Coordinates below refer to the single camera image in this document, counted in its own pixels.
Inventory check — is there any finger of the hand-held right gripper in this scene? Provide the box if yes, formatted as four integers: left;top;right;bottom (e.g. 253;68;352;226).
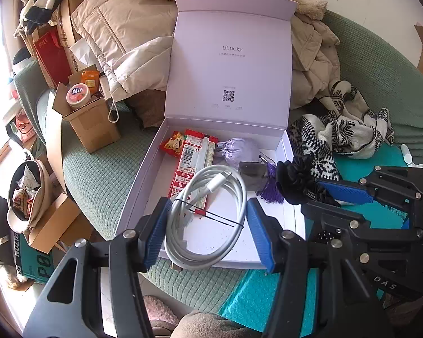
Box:
315;165;423;219
301;202;423;244

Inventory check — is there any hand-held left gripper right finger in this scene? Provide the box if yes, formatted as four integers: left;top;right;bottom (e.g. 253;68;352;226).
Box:
246;198;388;338

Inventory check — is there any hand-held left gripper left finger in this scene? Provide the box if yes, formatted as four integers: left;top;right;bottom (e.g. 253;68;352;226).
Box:
23;197;173;338

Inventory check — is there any black scrunchie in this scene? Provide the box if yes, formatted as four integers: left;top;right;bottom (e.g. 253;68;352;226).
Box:
276;155;342;208

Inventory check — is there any white charging cable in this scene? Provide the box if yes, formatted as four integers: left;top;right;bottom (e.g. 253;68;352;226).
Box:
164;167;247;272

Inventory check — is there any grey sachet with purple tassel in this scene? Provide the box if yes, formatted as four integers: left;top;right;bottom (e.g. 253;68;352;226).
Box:
239;160;286;205

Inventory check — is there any long red snack packet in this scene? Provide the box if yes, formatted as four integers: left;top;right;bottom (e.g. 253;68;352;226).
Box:
167;129;219;210

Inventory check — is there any lavender drawstring pouch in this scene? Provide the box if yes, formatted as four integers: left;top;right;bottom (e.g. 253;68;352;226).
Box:
215;137;259;165

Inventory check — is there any small red snack packet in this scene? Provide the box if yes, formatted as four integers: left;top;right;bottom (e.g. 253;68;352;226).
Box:
159;130;187;158

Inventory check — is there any white gift box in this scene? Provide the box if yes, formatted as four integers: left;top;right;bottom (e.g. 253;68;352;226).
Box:
114;0;305;270

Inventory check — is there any black white knit sweater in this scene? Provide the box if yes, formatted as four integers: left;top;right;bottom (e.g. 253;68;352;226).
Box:
287;79;395;184

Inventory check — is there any teal bubble mailer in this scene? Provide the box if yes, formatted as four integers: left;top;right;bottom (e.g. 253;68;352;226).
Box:
219;144;423;338

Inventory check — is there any small white tube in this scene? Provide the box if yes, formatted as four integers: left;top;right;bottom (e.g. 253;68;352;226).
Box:
400;144;415;166

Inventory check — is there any pink fluffy slipper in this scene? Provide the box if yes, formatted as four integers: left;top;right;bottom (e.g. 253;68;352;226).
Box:
143;294;180;338

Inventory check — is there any green quilted sofa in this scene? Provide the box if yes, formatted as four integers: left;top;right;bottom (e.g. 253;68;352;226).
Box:
14;9;423;315

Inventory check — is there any small brown cardboard box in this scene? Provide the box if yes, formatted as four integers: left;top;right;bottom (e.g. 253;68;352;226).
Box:
28;194;94;254

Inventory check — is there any beige cap with snacks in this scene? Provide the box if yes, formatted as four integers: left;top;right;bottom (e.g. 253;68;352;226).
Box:
7;159;53;231

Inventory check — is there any open brown cardboard box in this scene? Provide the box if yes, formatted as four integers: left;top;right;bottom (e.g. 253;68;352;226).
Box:
53;65;122;154

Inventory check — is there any brown woven cushion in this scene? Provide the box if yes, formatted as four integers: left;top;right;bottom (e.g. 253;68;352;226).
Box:
127;88;170;129

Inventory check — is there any teal printed box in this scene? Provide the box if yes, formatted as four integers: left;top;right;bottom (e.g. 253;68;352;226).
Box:
12;243;60;284

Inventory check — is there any pink lidded gum jar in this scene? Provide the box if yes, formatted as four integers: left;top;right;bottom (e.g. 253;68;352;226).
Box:
65;83;92;110

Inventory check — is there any orange packet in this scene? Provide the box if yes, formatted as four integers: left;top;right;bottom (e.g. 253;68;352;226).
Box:
80;70;100;95

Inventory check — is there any pink packet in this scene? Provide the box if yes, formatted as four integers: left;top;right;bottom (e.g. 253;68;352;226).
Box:
16;113;36;141

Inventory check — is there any white paper sheet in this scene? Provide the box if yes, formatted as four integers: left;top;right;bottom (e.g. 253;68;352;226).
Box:
69;39;99;67

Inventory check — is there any beige down jacket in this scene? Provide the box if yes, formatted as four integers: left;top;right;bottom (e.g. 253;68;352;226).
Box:
70;0;341;111

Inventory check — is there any red paper bag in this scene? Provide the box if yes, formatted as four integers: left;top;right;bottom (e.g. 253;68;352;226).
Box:
32;30;71;88

